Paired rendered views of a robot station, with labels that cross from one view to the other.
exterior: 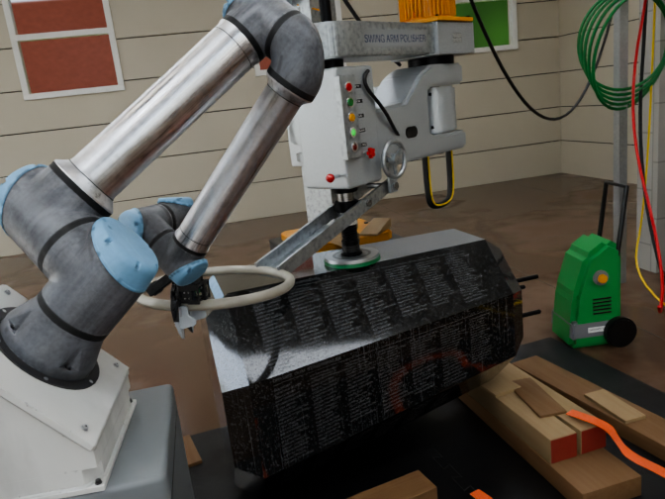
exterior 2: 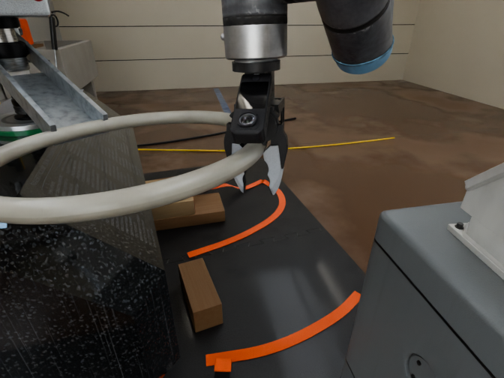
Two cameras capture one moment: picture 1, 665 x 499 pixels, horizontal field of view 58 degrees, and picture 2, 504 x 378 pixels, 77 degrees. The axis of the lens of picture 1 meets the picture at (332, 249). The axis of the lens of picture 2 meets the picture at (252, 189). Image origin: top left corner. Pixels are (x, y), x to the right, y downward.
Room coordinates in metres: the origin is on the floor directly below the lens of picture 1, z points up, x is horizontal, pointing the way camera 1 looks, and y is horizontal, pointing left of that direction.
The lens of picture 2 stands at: (1.56, 0.90, 1.15)
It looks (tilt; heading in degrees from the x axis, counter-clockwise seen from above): 29 degrees down; 270
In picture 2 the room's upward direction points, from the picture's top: straight up
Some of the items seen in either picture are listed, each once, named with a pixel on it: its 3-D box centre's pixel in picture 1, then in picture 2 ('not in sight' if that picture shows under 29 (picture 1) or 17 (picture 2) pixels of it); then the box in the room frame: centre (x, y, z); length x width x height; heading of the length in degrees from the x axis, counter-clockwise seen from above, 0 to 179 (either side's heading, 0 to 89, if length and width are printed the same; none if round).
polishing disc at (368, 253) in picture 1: (351, 255); (31, 118); (2.25, -0.07, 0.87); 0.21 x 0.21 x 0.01
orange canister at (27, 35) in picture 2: not in sight; (19, 31); (4.07, -2.91, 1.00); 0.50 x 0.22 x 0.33; 101
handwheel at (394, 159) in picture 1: (386, 159); not in sight; (2.25, -0.24, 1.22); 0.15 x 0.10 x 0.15; 137
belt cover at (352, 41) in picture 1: (387, 47); not in sight; (2.50, -0.31, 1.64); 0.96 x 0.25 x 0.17; 137
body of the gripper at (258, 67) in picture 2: (188, 281); (258, 101); (1.55, 0.39, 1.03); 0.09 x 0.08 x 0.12; 76
